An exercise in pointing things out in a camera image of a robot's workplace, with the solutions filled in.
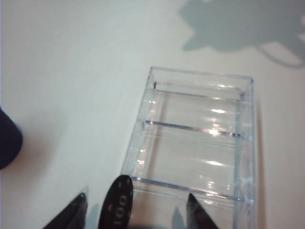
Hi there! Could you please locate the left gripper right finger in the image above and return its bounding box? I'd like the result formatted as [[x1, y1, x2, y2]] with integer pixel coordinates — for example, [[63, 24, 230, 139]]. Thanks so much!
[[186, 192, 223, 229]]

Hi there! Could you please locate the clear plastic chip tray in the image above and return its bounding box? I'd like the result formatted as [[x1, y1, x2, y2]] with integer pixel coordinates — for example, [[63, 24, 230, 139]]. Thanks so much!
[[120, 65, 257, 229]]

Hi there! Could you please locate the black poker chip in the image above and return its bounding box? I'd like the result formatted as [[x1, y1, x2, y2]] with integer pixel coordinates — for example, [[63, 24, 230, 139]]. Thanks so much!
[[98, 175, 134, 229]]

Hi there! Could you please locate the blue poker chip pile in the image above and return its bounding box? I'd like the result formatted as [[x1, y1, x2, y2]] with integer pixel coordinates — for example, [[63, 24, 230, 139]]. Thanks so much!
[[0, 106, 24, 170]]

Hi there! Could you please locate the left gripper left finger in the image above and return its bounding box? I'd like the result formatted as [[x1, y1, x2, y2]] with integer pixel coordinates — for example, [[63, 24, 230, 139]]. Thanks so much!
[[42, 187, 89, 229]]

